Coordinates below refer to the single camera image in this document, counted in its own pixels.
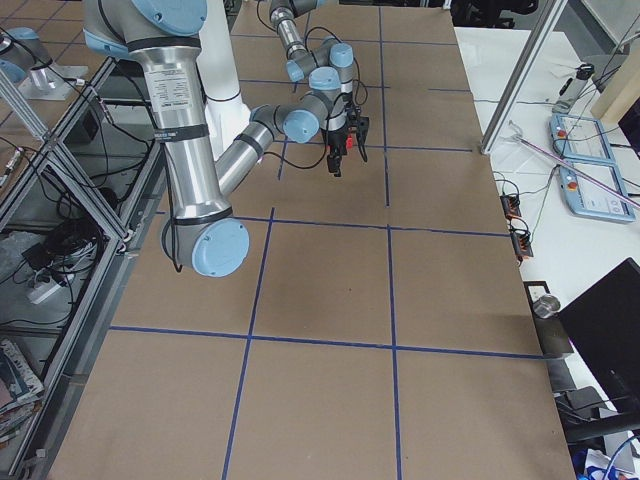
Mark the upper teach pendant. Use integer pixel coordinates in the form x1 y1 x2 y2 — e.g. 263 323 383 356
549 113 615 163

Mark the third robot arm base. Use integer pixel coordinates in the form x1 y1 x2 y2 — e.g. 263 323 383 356
1 27 88 101

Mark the white power strip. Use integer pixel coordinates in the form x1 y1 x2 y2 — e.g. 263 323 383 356
27 279 68 305

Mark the stack of books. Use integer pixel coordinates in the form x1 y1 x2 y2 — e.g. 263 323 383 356
1 338 44 446

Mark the lower teach pendant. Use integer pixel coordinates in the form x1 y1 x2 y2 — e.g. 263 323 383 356
559 161 636 223

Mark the aluminium frame post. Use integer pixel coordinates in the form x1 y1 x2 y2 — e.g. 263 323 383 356
480 0 568 154

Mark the orange connector box lower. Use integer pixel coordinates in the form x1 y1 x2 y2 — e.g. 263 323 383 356
509 228 534 260

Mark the orange connector box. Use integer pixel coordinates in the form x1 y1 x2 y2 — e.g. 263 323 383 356
500 194 521 220
509 228 534 260

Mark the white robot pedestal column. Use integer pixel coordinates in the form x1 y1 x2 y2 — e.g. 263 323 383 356
197 0 250 160

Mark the grabber reacher stick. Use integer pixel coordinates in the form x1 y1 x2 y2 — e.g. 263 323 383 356
508 119 640 211

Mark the teach pendant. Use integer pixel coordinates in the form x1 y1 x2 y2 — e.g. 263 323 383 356
559 161 636 223
549 113 615 163

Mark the orange connector box upper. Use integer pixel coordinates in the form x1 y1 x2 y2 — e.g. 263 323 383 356
500 194 521 220

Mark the metal cup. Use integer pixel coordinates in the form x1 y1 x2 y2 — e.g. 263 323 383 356
532 294 561 319

